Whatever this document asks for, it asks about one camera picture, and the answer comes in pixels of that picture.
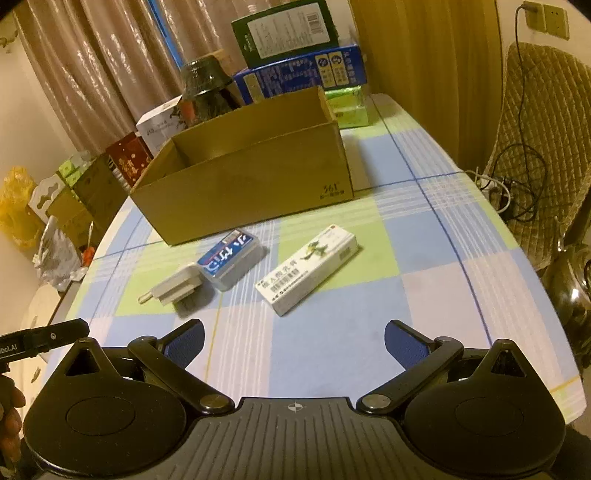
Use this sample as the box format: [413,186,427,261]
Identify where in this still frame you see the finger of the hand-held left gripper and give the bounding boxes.
[24,318,91,357]

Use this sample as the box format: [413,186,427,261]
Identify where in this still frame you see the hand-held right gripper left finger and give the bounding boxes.
[64,319,235,415]

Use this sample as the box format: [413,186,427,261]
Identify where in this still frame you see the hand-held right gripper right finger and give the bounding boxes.
[355,319,533,415]

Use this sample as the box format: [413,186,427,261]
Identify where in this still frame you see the white power adapter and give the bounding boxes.
[138,263,216,315]

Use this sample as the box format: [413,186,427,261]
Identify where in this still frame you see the small blue label box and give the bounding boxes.
[197,229,264,292]

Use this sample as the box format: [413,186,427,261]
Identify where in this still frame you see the long white medicine box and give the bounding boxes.
[255,224,361,317]

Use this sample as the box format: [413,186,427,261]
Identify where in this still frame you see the plaid covered desktop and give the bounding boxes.
[48,92,583,424]

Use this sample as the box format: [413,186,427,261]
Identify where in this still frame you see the person's left hand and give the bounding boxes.
[0,374,25,468]

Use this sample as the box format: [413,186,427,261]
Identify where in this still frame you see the white plastic bag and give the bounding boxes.
[34,216,85,291]

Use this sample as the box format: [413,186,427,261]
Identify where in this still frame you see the yellow plastic bag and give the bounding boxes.
[0,167,38,251]

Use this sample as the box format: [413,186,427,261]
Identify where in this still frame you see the white cutout cardboard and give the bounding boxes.
[27,177,66,219]

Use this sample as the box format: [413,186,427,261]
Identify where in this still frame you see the tall brown cardboard box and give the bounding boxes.
[46,154,131,246]

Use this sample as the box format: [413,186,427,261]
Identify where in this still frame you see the green tissue packs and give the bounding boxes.
[57,151,94,186]

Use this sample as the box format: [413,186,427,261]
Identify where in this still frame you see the white power strip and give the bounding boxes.
[475,170,519,214]

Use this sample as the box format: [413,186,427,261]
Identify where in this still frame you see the red gold gift box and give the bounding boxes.
[106,132,153,190]

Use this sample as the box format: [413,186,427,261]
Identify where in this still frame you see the white humidifier box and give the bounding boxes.
[135,97,186,156]

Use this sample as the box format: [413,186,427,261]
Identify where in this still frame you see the light green pack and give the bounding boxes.
[323,85,370,129]

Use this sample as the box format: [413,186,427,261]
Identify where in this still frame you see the quilted chair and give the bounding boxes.
[484,41,591,251]

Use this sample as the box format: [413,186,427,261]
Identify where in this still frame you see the wrapped stack of dark bowls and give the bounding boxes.
[178,55,242,126]

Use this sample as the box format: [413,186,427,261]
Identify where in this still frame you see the beige patterned curtain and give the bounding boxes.
[13,0,259,155]

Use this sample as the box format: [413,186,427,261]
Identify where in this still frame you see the large blue carton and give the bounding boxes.
[233,43,369,105]

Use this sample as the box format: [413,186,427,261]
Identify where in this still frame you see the dark green carton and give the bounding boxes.
[230,0,343,69]

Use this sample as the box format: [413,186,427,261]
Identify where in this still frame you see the glass kettle with black handle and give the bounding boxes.
[541,239,591,354]

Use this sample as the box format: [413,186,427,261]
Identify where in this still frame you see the black charger cable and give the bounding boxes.
[489,9,550,222]

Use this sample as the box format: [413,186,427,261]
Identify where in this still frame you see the wall socket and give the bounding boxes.
[519,0,571,40]

